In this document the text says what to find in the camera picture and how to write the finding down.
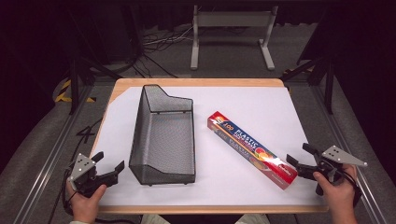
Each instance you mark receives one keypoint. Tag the white metal stand frame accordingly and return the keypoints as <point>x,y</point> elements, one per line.
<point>233,19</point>

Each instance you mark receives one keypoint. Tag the red blue plastic wrap box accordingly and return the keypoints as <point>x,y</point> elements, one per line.
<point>249,146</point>

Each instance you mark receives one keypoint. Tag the black tripod stand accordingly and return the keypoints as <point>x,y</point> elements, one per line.
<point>328,84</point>
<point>74,84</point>

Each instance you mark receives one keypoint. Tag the aluminium floor rail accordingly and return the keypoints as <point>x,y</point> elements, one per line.
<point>351,146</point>
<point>49,161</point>

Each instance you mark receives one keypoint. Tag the person's right hand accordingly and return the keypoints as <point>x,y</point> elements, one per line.
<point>341,196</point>

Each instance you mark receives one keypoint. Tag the person's left hand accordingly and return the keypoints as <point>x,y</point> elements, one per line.
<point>84,207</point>

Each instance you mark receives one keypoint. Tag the black tape floor mark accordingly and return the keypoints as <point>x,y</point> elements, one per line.
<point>87,132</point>

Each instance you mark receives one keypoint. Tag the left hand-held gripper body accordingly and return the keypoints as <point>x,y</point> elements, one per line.
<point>81,169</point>

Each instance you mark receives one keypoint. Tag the yellow black hazard tape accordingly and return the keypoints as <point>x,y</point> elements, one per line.
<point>62,93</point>

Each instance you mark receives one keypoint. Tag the white paper sheet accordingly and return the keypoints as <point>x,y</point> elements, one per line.
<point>236,102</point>

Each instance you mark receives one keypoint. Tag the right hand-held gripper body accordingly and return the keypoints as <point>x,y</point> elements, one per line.
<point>337,155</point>

